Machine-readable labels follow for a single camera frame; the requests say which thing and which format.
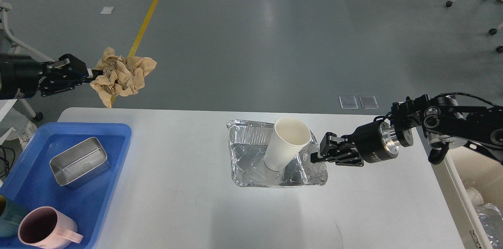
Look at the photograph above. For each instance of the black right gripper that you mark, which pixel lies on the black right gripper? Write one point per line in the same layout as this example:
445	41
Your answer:
375	142

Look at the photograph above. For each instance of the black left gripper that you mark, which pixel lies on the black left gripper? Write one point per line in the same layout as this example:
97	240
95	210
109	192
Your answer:
20	75

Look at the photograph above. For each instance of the white paper cup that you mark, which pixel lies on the white paper cup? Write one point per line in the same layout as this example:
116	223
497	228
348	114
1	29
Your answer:
288	138

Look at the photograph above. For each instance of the brown paper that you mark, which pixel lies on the brown paper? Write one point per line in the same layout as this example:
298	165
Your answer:
120	76

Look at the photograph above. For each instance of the stainless steel square dish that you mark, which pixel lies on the stainless steel square dish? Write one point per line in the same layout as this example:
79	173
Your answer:
80	163

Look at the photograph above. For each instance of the aluminium foil tray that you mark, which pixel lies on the aluminium foil tray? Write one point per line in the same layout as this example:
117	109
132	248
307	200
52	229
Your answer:
248	141

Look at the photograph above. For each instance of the pink ribbed mug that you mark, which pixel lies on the pink ribbed mug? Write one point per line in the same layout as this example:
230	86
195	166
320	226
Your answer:
47	228

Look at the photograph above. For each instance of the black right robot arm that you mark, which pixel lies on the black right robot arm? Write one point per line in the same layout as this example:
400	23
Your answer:
444	123

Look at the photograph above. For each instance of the clear floor plate left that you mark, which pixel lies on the clear floor plate left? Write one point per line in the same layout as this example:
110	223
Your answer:
348	102

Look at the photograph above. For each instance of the clear floor plate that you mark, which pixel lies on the clear floor plate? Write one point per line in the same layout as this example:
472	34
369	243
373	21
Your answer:
348	102
368	102

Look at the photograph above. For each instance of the clear floor plate right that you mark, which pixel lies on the clear floor plate right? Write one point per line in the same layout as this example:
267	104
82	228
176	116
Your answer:
368	102

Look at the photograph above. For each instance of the grey office chair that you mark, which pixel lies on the grey office chair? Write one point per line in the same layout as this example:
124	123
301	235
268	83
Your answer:
13	46

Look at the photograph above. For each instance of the white side table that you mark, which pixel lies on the white side table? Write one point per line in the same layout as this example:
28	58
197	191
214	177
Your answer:
5	106

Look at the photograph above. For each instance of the white paper scrap on floor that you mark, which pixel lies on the white paper scrap on floor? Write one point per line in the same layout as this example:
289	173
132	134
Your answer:
107	10

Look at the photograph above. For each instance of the white waste bin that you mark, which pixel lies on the white waste bin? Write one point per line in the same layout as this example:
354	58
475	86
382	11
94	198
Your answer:
469	181

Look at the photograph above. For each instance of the teal mug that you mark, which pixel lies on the teal mug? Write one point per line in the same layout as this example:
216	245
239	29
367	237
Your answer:
11	215

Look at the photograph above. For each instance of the black caster wheel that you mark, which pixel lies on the black caster wheel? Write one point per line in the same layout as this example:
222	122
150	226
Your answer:
493	31

